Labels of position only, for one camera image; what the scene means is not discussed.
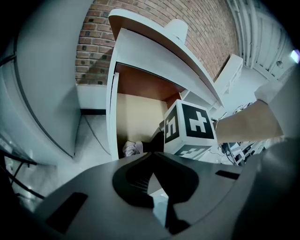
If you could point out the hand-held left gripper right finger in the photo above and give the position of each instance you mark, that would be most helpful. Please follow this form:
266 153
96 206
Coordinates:
206 187

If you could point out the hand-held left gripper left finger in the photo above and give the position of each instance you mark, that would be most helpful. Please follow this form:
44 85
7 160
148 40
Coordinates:
98 187

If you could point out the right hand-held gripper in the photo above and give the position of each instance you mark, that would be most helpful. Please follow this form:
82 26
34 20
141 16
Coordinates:
187 126

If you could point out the black and white cloth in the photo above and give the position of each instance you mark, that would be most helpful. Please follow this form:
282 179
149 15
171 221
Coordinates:
132 148

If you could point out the person's right forearm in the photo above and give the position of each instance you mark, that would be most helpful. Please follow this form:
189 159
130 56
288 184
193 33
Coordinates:
246 124

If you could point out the white desk cabinet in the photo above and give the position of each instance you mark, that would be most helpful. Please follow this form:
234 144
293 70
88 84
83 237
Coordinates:
152 47

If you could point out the white cubby shelf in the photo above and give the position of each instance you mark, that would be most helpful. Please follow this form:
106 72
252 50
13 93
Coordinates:
230 72

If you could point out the white shade table lamp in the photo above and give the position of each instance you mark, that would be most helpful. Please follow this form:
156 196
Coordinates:
177 29

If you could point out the large white refrigerator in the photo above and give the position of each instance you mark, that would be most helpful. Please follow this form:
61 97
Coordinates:
47 70

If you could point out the rectangular ceiling light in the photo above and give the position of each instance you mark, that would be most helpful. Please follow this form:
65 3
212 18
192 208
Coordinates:
294 55

